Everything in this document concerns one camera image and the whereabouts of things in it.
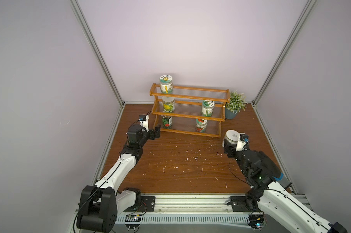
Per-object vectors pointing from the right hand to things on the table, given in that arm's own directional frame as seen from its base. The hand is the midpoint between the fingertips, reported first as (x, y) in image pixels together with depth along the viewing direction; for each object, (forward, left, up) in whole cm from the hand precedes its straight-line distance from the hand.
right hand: (233, 138), depth 77 cm
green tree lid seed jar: (+20, +13, +3) cm, 24 cm away
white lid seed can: (-1, +1, +3) cm, 3 cm away
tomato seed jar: (+16, +16, -10) cm, 24 cm away
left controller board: (-37, +53, -21) cm, 68 cm away
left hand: (+8, +44, +1) cm, 45 cm away
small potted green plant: (+30, -9, -2) cm, 31 cm away
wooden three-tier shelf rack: (+24, +24, -5) cm, 34 cm away
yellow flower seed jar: (+22, +37, +4) cm, 43 cm away
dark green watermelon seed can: (+18, +39, -9) cm, 44 cm away
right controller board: (-35, -9, -20) cm, 41 cm away
